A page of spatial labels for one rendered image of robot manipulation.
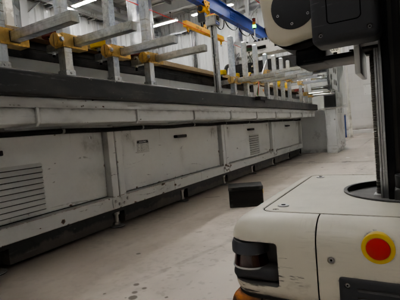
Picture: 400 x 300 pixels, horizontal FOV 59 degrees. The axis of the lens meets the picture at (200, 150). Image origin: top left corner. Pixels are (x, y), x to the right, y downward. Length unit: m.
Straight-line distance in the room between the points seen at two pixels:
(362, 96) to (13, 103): 10.84
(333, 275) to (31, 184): 1.21
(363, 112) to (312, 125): 6.20
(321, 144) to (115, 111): 4.20
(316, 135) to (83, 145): 4.17
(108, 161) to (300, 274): 1.29
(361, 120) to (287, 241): 10.92
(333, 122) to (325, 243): 4.62
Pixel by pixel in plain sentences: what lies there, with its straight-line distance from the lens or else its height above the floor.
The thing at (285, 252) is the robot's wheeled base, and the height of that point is 0.22.
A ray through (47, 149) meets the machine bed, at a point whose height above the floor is 0.44.
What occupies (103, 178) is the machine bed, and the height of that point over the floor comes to 0.26.
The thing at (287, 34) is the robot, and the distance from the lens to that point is 0.88.
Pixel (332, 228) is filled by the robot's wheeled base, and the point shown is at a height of 0.27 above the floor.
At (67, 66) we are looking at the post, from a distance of 1.41.
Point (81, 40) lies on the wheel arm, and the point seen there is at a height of 0.83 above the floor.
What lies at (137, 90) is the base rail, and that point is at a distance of 1.63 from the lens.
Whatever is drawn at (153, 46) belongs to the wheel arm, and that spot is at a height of 0.82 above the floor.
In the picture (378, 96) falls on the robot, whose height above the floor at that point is 0.50.
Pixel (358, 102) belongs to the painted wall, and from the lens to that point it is 11.58.
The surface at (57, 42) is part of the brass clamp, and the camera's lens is 1.40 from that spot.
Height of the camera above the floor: 0.46
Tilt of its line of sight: 3 degrees down
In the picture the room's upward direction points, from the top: 5 degrees counter-clockwise
